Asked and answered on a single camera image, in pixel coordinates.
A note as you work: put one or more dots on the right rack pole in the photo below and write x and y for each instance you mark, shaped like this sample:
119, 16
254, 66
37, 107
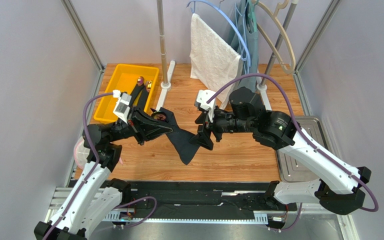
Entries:
278, 43

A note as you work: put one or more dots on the white towel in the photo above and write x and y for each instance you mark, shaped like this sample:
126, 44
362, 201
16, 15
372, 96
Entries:
213, 61

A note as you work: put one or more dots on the left rack pole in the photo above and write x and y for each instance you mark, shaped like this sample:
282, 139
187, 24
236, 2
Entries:
161, 27

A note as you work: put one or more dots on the rolled black napkin left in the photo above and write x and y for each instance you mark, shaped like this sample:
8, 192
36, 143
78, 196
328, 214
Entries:
137, 89

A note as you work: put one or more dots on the rolled black napkin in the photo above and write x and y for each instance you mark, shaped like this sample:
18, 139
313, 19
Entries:
143, 98
137, 89

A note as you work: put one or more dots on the iridescent spoon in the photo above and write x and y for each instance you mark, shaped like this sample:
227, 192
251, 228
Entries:
160, 116

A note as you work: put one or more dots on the yellow plastic bin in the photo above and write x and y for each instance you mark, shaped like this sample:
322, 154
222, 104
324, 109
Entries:
129, 86

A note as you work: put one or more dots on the teal grey shirt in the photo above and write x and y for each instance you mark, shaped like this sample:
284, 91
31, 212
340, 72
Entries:
252, 40

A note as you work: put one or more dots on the light blue wire hanger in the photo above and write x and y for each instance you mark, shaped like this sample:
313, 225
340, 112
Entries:
245, 40

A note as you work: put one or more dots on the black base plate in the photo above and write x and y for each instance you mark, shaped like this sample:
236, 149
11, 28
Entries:
196, 200

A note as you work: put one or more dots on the left white rack foot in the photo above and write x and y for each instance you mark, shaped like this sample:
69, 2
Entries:
166, 85

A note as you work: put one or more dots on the rack pole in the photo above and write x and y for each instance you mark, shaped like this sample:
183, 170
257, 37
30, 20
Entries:
161, 27
278, 43

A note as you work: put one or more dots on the beige clothes hanger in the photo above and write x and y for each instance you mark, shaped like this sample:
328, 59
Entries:
283, 40

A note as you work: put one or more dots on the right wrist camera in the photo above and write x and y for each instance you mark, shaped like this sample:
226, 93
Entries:
206, 103

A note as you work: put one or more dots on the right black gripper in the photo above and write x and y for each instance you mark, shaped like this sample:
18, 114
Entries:
209, 127

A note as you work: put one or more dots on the steel tray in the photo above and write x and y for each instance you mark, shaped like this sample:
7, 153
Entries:
290, 169

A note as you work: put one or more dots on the green clothes hanger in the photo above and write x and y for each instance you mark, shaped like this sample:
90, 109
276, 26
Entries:
251, 16

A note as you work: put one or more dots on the blue clothes hanger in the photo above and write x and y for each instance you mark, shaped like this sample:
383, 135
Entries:
192, 6

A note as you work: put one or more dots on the rolled black napkin right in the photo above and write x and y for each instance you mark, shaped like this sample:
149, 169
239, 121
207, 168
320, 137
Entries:
143, 98

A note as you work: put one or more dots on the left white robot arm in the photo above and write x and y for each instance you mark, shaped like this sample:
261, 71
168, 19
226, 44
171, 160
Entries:
80, 213

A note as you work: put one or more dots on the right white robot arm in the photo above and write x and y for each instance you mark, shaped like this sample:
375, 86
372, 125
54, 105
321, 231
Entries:
338, 187

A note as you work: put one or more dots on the black paper napkin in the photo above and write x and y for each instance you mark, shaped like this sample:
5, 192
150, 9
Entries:
179, 137

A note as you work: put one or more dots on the white mesh bag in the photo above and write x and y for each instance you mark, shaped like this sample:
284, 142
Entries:
78, 154

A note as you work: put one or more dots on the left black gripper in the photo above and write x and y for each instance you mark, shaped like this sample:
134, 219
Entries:
144, 127

